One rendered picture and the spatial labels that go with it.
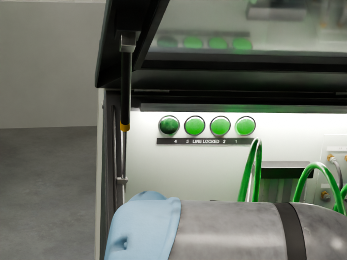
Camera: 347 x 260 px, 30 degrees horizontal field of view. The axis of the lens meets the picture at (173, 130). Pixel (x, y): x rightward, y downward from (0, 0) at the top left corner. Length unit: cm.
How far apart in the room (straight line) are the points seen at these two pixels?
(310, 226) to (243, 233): 5
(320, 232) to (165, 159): 105
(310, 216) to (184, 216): 9
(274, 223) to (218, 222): 4
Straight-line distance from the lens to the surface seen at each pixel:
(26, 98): 518
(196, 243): 46
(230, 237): 47
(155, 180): 153
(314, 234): 48
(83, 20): 505
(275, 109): 149
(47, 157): 472
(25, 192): 423
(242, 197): 116
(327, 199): 163
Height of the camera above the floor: 190
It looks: 21 degrees down
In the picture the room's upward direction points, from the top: 4 degrees clockwise
